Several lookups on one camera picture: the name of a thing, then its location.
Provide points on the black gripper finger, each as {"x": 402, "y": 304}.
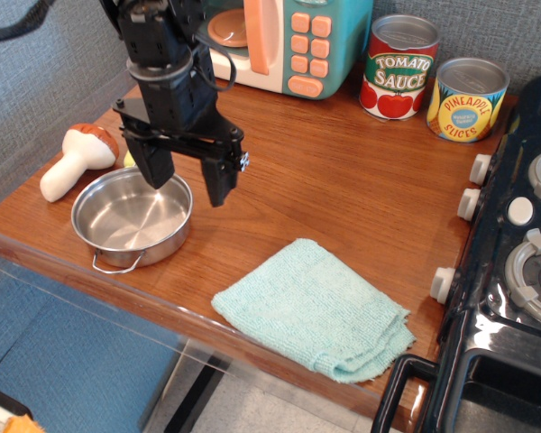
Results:
{"x": 220, "y": 177}
{"x": 153, "y": 160}

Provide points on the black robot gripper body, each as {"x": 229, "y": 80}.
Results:
{"x": 179, "y": 106}

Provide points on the stainless steel pot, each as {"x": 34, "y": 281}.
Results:
{"x": 127, "y": 224}

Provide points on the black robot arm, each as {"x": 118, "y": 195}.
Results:
{"x": 169, "y": 57}

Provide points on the toy mushroom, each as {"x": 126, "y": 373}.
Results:
{"x": 84, "y": 147}

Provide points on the orange toy plate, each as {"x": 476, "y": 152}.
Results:
{"x": 228, "y": 28}

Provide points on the teal toy microwave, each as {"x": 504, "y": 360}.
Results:
{"x": 298, "y": 48}

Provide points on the light blue folded cloth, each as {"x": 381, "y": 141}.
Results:
{"x": 307, "y": 305}

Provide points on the tomato sauce can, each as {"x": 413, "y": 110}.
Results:
{"x": 401, "y": 53}

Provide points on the grey stove knob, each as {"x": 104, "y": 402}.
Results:
{"x": 441, "y": 284}
{"x": 468, "y": 204}
{"x": 480, "y": 168}

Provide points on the pineapple slices can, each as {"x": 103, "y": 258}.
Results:
{"x": 466, "y": 99}

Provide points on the black orange object corner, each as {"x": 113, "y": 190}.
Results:
{"x": 15, "y": 417}

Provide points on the black toy stove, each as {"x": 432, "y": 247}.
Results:
{"x": 487, "y": 376}

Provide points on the spoon with green handle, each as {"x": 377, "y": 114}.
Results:
{"x": 128, "y": 160}

